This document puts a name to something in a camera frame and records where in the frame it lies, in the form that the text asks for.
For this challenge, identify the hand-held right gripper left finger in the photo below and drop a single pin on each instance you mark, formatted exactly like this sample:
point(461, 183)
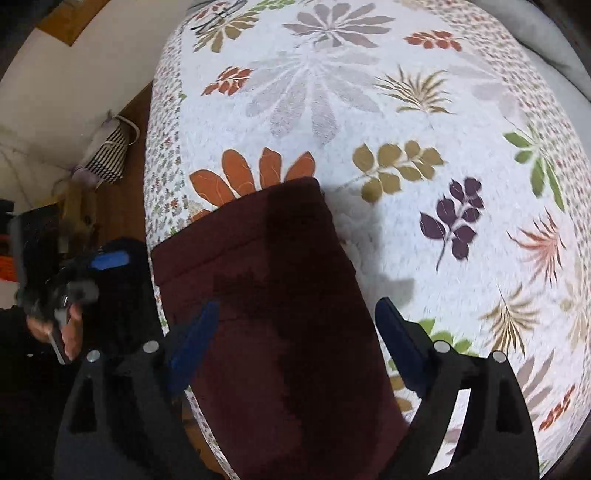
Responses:
point(194, 346)

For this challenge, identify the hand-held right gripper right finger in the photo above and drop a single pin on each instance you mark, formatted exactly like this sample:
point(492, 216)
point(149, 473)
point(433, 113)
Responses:
point(401, 346)

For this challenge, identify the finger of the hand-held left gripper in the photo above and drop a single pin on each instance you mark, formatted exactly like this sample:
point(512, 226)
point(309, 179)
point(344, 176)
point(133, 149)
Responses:
point(108, 261)

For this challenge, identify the maroon pants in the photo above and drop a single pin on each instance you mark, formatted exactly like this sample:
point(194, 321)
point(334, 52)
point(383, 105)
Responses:
point(277, 346)

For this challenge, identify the person's left hand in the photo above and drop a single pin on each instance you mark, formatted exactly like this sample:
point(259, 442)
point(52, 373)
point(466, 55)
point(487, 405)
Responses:
point(74, 337)

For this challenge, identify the striped bag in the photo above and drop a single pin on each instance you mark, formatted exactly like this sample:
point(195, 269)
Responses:
point(106, 154)

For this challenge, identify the white floral quilt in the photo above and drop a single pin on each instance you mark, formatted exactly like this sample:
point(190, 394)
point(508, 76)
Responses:
point(392, 230)

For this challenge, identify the wooden window sill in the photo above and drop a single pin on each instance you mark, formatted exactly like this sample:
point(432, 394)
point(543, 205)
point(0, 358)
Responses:
point(69, 21)

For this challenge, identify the grey-blue duvet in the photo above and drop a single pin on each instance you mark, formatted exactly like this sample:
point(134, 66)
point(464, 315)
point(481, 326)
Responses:
point(554, 46)

